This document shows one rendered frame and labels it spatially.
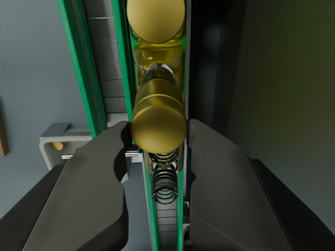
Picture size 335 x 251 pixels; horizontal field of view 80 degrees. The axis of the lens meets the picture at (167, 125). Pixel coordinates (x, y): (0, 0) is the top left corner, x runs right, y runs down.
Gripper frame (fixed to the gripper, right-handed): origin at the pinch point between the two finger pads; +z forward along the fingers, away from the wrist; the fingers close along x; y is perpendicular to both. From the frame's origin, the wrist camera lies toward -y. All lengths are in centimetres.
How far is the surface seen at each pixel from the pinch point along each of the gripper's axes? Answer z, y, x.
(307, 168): 1.6, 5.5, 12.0
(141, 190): 44, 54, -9
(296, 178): 2.1, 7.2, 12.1
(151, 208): 22.1, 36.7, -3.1
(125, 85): 22.1, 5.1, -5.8
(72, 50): 22.1, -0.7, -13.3
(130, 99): 22.1, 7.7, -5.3
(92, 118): 22.2, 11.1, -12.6
